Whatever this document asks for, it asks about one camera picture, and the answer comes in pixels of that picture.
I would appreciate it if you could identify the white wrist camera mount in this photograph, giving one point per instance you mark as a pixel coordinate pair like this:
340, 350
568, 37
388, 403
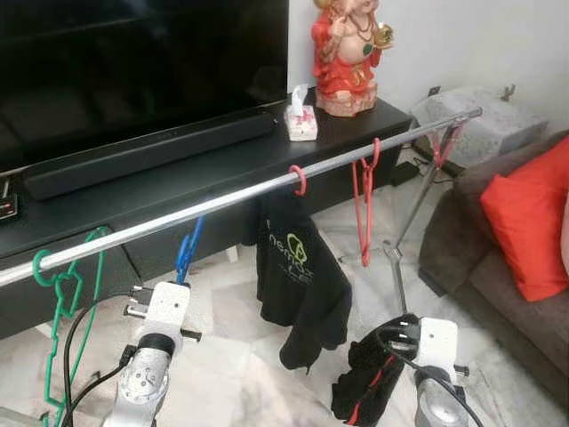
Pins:
167, 307
437, 342

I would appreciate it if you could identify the black garment with red trim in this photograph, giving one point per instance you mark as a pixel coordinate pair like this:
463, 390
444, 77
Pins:
369, 374

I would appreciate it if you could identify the dark grey fabric sofa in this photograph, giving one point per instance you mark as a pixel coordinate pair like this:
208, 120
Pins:
498, 302

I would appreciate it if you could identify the silver metal clothes rack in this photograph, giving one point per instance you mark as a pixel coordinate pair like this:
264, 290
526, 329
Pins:
240, 196

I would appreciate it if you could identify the side table with lace cloth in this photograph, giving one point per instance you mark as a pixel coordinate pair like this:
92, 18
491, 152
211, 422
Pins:
480, 124

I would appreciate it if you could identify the white pink tissue box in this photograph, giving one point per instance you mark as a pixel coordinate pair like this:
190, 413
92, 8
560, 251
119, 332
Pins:
302, 120

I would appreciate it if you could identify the red cushion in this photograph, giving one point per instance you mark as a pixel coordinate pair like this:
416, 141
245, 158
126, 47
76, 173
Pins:
529, 222

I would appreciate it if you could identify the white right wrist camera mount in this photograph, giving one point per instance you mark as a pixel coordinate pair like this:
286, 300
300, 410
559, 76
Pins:
437, 342

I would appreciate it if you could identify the black logo t-shirt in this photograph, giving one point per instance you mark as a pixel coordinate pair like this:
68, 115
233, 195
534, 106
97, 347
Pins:
302, 276

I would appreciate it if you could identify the black wall socket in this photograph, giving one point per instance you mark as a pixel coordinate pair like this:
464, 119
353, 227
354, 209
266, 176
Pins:
434, 90

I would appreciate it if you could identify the black flat television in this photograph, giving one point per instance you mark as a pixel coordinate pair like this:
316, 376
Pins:
133, 53

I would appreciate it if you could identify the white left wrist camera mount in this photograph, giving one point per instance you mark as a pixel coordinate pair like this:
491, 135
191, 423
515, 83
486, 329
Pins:
167, 307

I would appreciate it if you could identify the red gold statue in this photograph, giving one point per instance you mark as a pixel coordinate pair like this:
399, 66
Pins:
347, 53

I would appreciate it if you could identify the small brass ornament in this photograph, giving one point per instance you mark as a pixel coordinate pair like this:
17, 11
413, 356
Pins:
508, 91

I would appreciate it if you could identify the black soundbar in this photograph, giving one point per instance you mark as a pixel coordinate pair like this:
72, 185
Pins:
151, 151

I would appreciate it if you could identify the blue plastic hanger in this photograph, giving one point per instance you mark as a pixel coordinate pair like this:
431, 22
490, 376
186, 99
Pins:
187, 253

